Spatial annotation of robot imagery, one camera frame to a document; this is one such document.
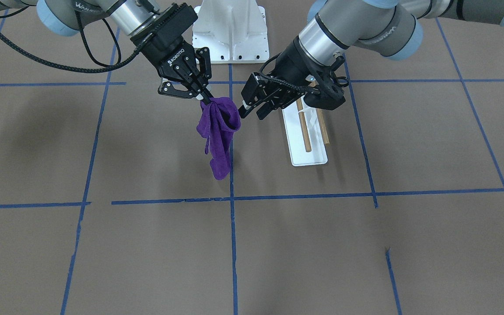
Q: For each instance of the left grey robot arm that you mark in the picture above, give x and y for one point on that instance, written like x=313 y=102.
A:
x=389 y=27

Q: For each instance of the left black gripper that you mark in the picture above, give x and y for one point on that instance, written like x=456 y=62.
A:
x=290 y=65

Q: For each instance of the purple microfibre towel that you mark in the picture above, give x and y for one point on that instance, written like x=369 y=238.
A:
x=219 y=121

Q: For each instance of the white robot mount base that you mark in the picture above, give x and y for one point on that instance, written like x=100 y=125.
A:
x=234 y=31

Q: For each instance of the wooden rack rod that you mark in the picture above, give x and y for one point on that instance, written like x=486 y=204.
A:
x=302 y=120
x=323 y=129

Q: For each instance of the outer wooden rack rod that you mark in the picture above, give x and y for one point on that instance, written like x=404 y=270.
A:
x=323 y=129

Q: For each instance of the inner wooden rack rod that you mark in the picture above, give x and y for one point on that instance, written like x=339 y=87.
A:
x=302 y=120

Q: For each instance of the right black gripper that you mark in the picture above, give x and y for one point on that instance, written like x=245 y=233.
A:
x=167 y=56

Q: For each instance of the white towel rack tray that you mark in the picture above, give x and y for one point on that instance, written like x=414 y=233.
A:
x=299 y=157

